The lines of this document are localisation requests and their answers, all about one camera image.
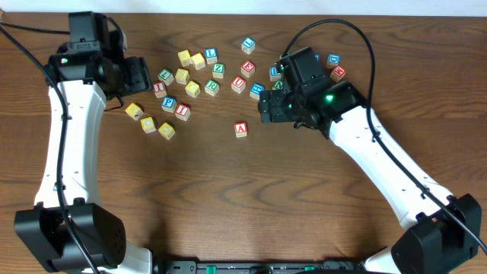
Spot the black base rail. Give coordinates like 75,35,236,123
152,260,367,274

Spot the red A block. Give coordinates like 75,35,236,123
234,122,248,138

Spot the blue D block right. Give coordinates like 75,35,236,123
326,53,341,69

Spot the yellow M block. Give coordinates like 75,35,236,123
177,49,193,67

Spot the red U block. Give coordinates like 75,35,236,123
231,76,247,94

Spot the red i block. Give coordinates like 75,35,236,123
152,81,167,98
174,104,191,121

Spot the yellow K block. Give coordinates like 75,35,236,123
125,103,144,121

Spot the green R block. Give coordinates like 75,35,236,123
205,79,220,97

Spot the yellow S block ladybug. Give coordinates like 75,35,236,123
191,53,205,70

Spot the blue P block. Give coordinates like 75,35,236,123
161,96,177,113

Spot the red E block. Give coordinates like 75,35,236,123
240,60,256,78

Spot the yellow o block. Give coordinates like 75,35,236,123
185,81,200,98
158,123,176,140

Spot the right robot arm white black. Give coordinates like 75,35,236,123
259,47,482,273

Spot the blue D block middle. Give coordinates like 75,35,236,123
269,66,282,82

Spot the blue H block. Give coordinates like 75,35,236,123
250,82,265,100

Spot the green Z block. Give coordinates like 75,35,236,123
212,62,225,78

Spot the green 7 block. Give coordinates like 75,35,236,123
158,68,174,86

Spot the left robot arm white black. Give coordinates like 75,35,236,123
14,11,160,273

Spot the green N block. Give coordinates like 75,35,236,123
272,80,283,90

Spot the blue l block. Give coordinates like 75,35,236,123
205,48,218,64
241,37,256,55

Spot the blue d block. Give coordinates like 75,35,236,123
326,53,341,69
269,66,282,82

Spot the yellow O block lower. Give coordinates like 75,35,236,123
158,123,176,140

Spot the yellow S block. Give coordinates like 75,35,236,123
175,68,190,85

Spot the blue L block top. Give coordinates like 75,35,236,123
241,37,256,55

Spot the yellow O block upper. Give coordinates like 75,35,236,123
185,81,200,98

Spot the blue L block left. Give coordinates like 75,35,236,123
205,48,218,64

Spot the yellow C block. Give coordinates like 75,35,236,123
141,117,156,133

